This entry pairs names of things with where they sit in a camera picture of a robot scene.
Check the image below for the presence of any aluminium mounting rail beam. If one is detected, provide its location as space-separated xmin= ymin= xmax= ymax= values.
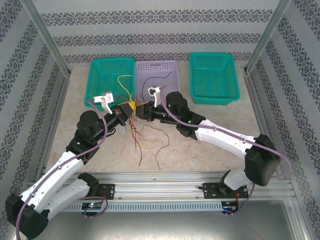
xmin=23 ymin=171 xmax=297 ymax=201

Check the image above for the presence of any grey metal sheet panel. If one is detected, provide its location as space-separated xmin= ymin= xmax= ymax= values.
xmin=14 ymin=198 xmax=310 ymax=240

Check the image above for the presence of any white slotted cable duct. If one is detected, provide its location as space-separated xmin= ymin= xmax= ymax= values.
xmin=59 ymin=201 xmax=223 ymax=213

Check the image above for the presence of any thin black wire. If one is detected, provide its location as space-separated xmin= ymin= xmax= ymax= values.
xmin=139 ymin=70 xmax=173 ymax=102
xmin=113 ymin=92 xmax=132 ymax=101

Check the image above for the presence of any thin red wire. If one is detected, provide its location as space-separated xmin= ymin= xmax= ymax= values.
xmin=127 ymin=116 xmax=143 ymax=146
xmin=126 ymin=117 xmax=144 ymax=167

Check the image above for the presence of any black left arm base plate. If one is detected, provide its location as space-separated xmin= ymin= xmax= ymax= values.
xmin=71 ymin=183 xmax=116 ymax=201

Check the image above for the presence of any small circuit board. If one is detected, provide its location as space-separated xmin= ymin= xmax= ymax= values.
xmin=221 ymin=200 xmax=240 ymax=213
xmin=81 ymin=202 xmax=104 ymax=210

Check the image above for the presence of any purple plastic basket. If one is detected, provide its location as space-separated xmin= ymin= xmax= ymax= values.
xmin=133 ymin=59 xmax=182 ymax=111

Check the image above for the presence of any thin dark green wire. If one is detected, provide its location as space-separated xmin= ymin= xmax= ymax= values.
xmin=139 ymin=126 xmax=171 ymax=171

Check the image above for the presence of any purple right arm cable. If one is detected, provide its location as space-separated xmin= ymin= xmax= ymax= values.
xmin=159 ymin=84 xmax=293 ymax=218

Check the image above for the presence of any aluminium side rail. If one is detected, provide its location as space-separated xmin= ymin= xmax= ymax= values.
xmin=34 ymin=73 xmax=71 ymax=182
xmin=243 ymin=69 xmax=286 ymax=180

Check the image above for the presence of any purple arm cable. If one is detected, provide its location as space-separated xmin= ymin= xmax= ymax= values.
xmin=15 ymin=99 xmax=110 ymax=240
xmin=159 ymin=84 xmax=293 ymax=218

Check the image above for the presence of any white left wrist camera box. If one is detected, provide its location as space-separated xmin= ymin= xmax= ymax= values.
xmin=92 ymin=91 xmax=116 ymax=115

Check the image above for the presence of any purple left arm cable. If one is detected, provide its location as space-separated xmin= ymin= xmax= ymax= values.
xmin=15 ymin=99 xmax=110 ymax=240

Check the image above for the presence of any teal plastic basket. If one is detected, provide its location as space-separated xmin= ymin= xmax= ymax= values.
xmin=83 ymin=57 xmax=136 ymax=112
xmin=188 ymin=51 xmax=241 ymax=106

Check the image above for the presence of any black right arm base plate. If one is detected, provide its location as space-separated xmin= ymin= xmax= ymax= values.
xmin=202 ymin=182 xmax=250 ymax=200

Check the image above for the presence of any thin yellow wire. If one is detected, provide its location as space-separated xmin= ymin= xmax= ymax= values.
xmin=116 ymin=73 xmax=149 ymax=116
xmin=124 ymin=98 xmax=156 ymax=150

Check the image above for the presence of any aluminium frame post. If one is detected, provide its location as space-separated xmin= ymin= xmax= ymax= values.
xmin=244 ymin=0 xmax=293 ymax=73
xmin=19 ymin=0 xmax=72 ymax=76

